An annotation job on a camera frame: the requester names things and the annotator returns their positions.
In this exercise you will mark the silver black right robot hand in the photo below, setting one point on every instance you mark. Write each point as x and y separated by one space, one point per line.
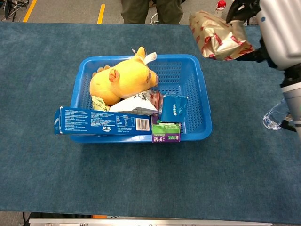
279 30

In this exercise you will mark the gold red snack bag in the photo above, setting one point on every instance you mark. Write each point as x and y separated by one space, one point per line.
216 40

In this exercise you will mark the clear water bottle white cap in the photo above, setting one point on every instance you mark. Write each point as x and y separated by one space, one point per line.
272 117

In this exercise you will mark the long blue cookie box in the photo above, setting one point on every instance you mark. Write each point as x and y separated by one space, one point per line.
94 121

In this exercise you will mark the black robot base panel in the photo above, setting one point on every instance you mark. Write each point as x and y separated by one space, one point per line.
58 215

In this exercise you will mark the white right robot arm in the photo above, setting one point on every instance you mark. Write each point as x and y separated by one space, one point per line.
292 99

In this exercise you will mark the blue perforated plastic basket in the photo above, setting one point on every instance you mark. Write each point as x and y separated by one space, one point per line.
183 77

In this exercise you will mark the red white drink bottle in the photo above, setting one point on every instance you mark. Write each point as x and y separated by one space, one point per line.
220 5

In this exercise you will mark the chrome office chair base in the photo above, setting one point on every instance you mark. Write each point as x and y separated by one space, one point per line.
154 16

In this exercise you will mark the tall blue carton box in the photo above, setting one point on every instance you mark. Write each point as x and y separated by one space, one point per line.
174 109

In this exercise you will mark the person in olive trousers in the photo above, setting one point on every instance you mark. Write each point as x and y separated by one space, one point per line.
134 11

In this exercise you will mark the purple green milk carton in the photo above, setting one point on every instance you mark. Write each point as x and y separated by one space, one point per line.
165 134

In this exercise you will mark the yellow plush toy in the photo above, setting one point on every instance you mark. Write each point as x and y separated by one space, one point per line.
127 80

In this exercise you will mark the white snack bag black characters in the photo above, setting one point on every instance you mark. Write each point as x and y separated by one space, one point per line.
134 106

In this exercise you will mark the yellow floor tape strip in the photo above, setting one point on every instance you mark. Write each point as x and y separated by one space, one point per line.
101 14
29 11

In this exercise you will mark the green yellow snack packet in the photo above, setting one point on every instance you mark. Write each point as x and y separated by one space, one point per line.
98 103

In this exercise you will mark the teal felt table cloth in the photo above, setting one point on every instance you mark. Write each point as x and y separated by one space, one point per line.
47 176

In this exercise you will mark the aluminium profile rail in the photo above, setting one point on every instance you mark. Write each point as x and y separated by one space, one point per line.
141 222

